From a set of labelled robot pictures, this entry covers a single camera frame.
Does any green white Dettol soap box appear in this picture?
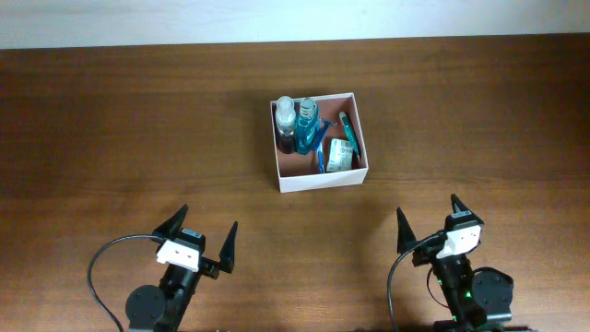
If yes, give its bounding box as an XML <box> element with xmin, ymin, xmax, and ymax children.
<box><xmin>326</xmin><ymin>138</ymin><xmax>354</xmax><ymax>172</ymax></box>

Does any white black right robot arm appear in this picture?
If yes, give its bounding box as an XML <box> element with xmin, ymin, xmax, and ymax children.
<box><xmin>387</xmin><ymin>194</ymin><xmax>513</xmax><ymax>331</ymax></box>

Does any clear purple soap dispenser bottle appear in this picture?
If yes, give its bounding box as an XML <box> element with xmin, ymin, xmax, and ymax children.
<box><xmin>275</xmin><ymin>96</ymin><xmax>297</xmax><ymax>154</ymax></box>

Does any pink cardboard box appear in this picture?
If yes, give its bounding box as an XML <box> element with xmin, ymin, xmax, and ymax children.
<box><xmin>270</xmin><ymin>92</ymin><xmax>369</xmax><ymax>193</ymax></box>

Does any blue white toothbrush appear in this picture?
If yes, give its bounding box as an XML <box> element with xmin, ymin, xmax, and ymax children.
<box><xmin>315</xmin><ymin>143</ymin><xmax>325</xmax><ymax>174</ymax></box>

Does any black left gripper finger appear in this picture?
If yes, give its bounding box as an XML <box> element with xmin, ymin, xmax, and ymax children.
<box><xmin>152</xmin><ymin>204</ymin><xmax>189</xmax><ymax>240</ymax></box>
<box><xmin>218</xmin><ymin>221</ymin><xmax>239</xmax><ymax>274</ymax></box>

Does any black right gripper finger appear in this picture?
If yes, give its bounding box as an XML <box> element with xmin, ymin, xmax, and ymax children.
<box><xmin>396</xmin><ymin>207</ymin><xmax>417</xmax><ymax>254</ymax></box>
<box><xmin>451</xmin><ymin>194</ymin><xmax>472</xmax><ymax>214</ymax></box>

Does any Colgate toothpaste tube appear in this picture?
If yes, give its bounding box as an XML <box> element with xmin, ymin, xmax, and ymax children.
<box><xmin>338</xmin><ymin>112</ymin><xmax>360</xmax><ymax>159</ymax></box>

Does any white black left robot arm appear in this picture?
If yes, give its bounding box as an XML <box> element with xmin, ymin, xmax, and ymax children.
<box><xmin>125</xmin><ymin>205</ymin><xmax>238</xmax><ymax>332</ymax></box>

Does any blue disposable razor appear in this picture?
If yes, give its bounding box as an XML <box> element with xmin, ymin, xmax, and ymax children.
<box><xmin>313</xmin><ymin>118</ymin><xmax>337</xmax><ymax>151</ymax></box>

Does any teal Listerine mouthwash bottle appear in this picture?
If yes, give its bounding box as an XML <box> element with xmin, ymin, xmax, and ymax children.
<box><xmin>296</xmin><ymin>98</ymin><xmax>319</xmax><ymax>155</ymax></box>

